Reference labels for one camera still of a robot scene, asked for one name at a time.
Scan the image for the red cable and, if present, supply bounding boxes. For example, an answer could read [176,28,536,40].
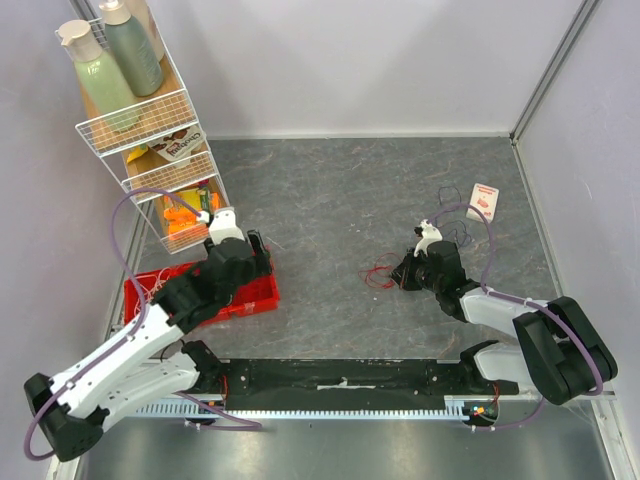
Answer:
[358,251,401,290]

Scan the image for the white cable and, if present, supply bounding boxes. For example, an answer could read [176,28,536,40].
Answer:
[130,267,181,306]

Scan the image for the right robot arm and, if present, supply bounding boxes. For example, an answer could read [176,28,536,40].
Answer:
[391,241,618,405]

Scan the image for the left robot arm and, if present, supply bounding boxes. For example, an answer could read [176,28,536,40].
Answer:
[23,227,272,462]

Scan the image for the red bin right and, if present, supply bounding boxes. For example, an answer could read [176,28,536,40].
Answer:
[228,261,280,317]

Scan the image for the red bin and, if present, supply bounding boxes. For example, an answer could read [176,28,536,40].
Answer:
[123,262,201,333]
[228,261,280,317]

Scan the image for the orange snack packs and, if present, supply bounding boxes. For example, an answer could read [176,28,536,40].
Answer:
[162,185,223,235]

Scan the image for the small white card box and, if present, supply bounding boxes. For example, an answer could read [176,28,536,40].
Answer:
[466,183,499,223]

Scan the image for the red bin left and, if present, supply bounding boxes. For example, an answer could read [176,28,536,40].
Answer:
[123,262,201,333]

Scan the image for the chocolate cookie box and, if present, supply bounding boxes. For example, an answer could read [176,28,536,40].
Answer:
[148,125,205,163]

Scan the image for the light green bottle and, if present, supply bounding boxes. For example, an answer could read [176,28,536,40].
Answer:
[58,19,139,133]

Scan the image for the dark green bottle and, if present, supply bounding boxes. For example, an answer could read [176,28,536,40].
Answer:
[99,1,164,97]

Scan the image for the beige bottle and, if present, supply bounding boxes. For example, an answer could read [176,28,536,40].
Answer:
[124,0,165,61]

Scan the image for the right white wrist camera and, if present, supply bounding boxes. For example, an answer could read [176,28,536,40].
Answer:
[413,219,443,257]

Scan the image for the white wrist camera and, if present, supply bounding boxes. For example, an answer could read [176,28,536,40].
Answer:
[197,207,245,246]
[413,219,443,257]

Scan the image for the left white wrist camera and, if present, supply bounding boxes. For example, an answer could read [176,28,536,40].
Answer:
[197,207,245,246]

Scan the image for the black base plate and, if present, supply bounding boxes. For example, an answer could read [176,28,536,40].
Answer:
[192,359,519,410]

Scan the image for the slotted cable duct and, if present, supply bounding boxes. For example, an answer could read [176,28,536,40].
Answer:
[130,396,469,421]

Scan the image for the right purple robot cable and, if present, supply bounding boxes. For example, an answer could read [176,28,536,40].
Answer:
[430,201,606,433]

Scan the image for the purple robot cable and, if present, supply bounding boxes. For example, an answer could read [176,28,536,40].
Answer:
[430,201,606,433]
[23,188,263,461]

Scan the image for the white wire shelf rack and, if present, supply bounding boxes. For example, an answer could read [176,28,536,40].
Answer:
[74,0,239,255]

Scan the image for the aluminium frame rail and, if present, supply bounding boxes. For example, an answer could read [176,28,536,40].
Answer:
[516,389,616,401]

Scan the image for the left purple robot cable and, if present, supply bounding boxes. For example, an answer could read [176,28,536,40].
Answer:
[23,188,263,461]

